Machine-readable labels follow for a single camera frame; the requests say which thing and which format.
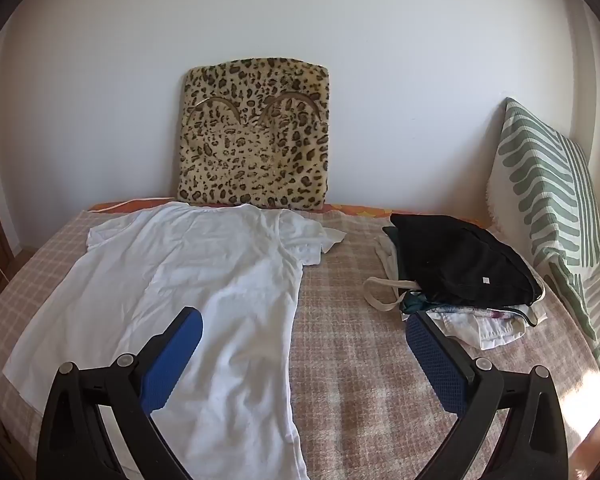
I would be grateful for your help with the black garment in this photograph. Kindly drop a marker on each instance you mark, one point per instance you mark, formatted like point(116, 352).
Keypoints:
point(460, 260)

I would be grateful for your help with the white garment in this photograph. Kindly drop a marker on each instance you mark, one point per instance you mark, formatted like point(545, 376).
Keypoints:
point(480, 330)

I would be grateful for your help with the pink plaid blanket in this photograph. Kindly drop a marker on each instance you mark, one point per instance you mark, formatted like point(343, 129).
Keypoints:
point(380, 385)

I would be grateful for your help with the cream cloth bag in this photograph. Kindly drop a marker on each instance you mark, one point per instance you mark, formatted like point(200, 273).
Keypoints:
point(380, 302)

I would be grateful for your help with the white t-shirt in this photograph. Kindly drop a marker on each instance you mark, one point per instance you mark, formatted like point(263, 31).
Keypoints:
point(180, 270)

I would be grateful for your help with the green striped pillow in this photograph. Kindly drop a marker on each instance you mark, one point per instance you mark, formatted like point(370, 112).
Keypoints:
point(550, 195)

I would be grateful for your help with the teal garment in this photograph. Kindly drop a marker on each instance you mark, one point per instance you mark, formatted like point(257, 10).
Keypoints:
point(413, 304)

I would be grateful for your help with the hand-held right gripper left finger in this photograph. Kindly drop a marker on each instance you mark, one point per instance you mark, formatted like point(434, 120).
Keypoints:
point(172, 360)

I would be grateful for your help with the orange patterned bed sheet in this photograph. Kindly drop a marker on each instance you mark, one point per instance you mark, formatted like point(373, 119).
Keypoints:
point(360, 211)

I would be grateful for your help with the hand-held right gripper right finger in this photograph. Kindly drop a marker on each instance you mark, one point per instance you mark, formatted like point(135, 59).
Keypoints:
point(435, 360)

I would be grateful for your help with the leopard print cushion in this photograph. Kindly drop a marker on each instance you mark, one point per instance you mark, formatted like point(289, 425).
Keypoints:
point(255, 150)

